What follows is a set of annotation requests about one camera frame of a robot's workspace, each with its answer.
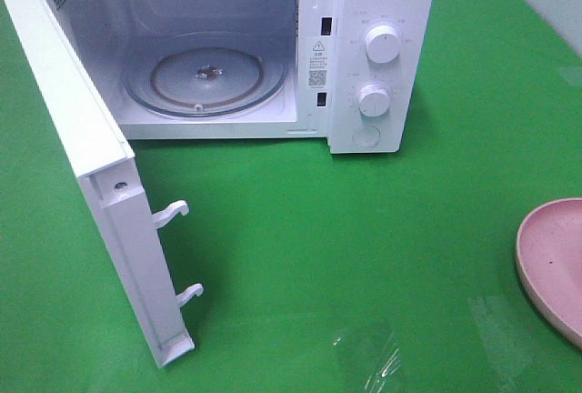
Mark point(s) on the white door latch hook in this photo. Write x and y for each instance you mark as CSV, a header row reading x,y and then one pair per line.
x,y
195,290
163,217

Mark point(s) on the white microwave oven body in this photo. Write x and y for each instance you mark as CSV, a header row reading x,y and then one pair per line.
x,y
327,69

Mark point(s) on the white microwave knob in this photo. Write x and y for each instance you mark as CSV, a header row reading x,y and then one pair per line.
x,y
382,44
374,100

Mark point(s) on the white microwave door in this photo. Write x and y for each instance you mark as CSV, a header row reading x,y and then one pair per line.
x,y
104,165

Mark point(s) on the upper white door latch hook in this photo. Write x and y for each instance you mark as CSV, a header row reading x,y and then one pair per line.
x,y
163,217

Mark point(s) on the round white door-release button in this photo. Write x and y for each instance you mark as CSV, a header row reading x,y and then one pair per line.
x,y
367,137

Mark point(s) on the pink round plate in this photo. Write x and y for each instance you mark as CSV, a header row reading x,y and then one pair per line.
x,y
548,257

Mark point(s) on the lower white door latch hook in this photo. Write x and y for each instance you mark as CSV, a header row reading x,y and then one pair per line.
x,y
195,290

